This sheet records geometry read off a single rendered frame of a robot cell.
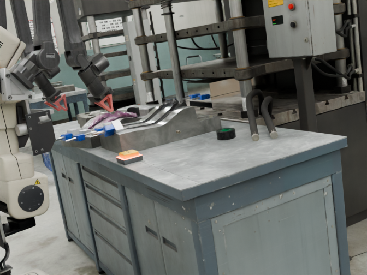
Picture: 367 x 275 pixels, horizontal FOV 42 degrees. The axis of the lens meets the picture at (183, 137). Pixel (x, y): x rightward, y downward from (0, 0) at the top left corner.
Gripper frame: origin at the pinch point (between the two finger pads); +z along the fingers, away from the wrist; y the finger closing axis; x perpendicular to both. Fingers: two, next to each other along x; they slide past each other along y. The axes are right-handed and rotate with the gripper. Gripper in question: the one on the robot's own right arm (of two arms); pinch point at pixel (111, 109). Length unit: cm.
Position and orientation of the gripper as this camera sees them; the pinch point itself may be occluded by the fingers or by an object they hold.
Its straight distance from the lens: 195.5
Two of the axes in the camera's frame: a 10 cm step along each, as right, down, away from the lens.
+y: -6.5, -0.6, 7.5
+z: 4.7, 7.5, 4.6
